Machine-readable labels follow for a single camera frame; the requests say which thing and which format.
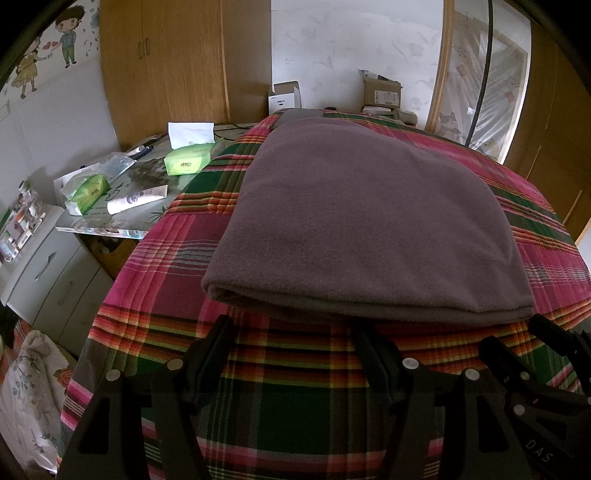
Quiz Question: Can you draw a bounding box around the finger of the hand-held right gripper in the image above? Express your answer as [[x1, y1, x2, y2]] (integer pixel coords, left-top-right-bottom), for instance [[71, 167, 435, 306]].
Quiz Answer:
[[529, 314, 591, 393], [478, 336, 539, 416]]

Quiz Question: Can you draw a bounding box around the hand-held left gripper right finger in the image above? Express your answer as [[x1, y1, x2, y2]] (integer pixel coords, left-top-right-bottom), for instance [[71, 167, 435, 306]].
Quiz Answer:
[[353, 323, 536, 480]]

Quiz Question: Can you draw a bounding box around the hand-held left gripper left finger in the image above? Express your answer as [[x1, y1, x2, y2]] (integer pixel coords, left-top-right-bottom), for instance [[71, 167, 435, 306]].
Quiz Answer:
[[58, 315, 235, 480]]

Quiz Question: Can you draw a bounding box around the purple fleece garment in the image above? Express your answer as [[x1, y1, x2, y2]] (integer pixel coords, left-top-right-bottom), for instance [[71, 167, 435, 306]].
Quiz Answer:
[[202, 117, 536, 324]]

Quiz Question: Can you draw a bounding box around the plaid bed sheet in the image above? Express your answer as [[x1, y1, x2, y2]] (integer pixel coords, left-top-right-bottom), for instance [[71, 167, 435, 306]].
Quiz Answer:
[[58, 107, 591, 480]]

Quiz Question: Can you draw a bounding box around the large brown carton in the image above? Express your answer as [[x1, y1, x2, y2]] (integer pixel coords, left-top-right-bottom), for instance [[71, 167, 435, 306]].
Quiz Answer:
[[90, 237, 134, 278]]

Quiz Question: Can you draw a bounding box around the white cream tube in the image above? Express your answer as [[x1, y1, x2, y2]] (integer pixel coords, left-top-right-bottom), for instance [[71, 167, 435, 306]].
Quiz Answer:
[[106, 185, 168, 215]]

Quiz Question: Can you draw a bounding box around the white drawer cabinet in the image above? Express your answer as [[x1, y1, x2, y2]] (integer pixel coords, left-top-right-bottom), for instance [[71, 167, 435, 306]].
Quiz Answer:
[[0, 205, 116, 356]]

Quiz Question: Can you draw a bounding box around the glass-top side table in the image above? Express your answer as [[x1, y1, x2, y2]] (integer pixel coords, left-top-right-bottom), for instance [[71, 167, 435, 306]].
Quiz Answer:
[[53, 122, 259, 241]]

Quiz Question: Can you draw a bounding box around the white floral quilt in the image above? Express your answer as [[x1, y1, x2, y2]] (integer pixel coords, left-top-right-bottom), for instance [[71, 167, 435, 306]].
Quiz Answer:
[[0, 318, 79, 472]]

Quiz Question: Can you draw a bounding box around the green packet in plastic bag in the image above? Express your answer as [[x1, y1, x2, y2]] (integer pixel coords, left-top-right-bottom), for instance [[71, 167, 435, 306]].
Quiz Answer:
[[53, 152, 137, 217]]

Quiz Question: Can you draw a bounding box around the wooden door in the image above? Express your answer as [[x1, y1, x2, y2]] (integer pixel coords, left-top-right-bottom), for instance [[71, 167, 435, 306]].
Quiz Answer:
[[501, 18, 591, 241]]

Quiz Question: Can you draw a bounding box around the clear cosmetics organizer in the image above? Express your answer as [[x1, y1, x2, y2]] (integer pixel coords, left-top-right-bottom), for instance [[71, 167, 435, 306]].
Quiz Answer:
[[0, 182, 47, 264]]

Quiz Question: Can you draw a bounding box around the clear plastic curtain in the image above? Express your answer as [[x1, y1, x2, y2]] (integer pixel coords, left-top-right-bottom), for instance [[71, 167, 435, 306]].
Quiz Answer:
[[436, 0, 529, 160]]

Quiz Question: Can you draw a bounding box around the white cardboard box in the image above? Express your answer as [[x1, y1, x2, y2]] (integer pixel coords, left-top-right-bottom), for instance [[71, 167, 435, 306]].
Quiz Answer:
[[268, 82, 302, 114]]

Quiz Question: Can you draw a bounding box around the black pole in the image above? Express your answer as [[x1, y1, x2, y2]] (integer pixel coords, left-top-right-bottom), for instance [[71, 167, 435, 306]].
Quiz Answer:
[[464, 0, 495, 148]]

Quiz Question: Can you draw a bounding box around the brown cardboard box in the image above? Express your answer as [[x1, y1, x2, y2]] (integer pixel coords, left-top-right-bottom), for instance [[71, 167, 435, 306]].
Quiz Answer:
[[359, 69, 402, 108]]

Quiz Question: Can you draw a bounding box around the wooden wardrobe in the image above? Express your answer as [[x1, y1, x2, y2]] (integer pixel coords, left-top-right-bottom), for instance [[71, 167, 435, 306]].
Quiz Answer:
[[99, 0, 273, 151]]

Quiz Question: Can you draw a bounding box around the cartoon children wall sticker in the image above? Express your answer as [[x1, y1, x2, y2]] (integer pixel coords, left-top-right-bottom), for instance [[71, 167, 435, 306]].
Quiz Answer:
[[9, 2, 100, 100]]

